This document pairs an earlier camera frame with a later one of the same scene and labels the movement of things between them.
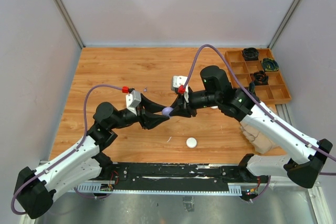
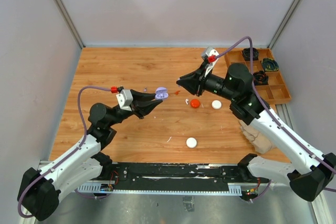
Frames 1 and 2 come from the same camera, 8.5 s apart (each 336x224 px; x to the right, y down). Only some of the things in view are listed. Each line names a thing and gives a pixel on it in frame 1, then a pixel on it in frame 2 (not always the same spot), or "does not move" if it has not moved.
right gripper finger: (181, 112) to (192, 85)
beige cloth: (261, 142) does not move
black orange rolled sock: (260, 78) does not move
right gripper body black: (190, 106) to (206, 83)
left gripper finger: (149, 121) to (146, 108)
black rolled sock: (250, 54) does not move
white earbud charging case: (191, 142) does not move
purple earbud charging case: (166, 110) to (161, 93)
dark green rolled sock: (270, 64) does not move
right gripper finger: (176, 104) to (192, 77)
